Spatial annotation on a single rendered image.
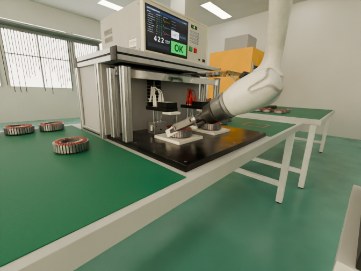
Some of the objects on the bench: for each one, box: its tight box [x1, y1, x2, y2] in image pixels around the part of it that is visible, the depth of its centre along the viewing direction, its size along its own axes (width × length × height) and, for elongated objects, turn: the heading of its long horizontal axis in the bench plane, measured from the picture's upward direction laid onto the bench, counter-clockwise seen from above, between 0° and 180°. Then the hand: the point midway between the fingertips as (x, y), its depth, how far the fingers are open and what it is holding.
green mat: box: [0, 125, 186, 267], centre depth 56 cm, size 94×61×1 cm, turn 40°
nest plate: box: [155, 133, 203, 145], centre depth 77 cm, size 15×15×1 cm
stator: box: [200, 122, 222, 130], centre depth 94 cm, size 11×11×4 cm
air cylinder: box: [148, 120, 167, 134], centre depth 86 cm, size 5×8×6 cm
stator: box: [166, 125, 192, 138], centre depth 77 cm, size 11×11×4 cm
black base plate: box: [109, 125, 266, 173], centre depth 87 cm, size 47×64×2 cm
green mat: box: [223, 117, 296, 137], centre depth 148 cm, size 94×61×1 cm, turn 40°
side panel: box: [75, 63, 109, 140], centre depth 86 cm, size 28×3×32 cm, turn 40°
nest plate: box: [193, 127, 230, 136], centre depth 95 cm, size 15×15×1 cm
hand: (179, 130), depth 77 cm, fingers closed on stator, 11 cm apart
